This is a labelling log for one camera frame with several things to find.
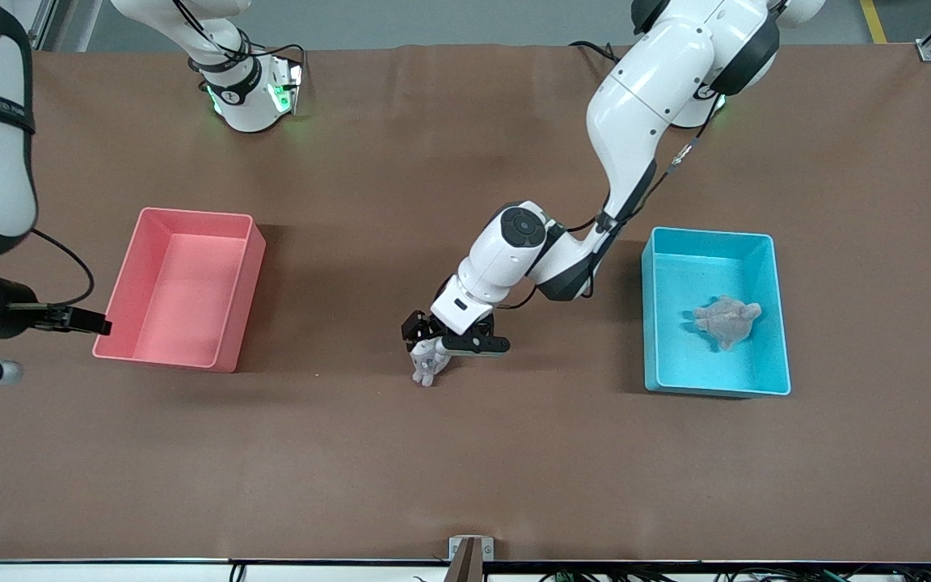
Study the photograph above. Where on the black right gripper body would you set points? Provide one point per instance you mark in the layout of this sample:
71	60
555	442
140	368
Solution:
14	318

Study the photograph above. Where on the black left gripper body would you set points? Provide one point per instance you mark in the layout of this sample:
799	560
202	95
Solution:
417	326

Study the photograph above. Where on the grey plush toy white face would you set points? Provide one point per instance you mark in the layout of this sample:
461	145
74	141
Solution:
429	368

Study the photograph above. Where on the plain grey plush toy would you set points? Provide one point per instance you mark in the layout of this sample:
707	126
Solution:
728	319

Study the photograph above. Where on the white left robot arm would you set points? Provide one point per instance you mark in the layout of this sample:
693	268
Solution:
514	242

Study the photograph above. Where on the pink plastic box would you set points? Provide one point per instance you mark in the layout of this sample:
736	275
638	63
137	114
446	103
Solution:
183	283

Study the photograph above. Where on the blue plastic box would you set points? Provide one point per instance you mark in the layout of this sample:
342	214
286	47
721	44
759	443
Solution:
676	364

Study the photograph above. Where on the brown table cover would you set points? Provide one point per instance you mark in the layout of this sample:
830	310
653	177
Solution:
449	469

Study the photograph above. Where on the small metal bracket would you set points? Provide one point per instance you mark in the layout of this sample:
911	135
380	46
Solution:
488	550

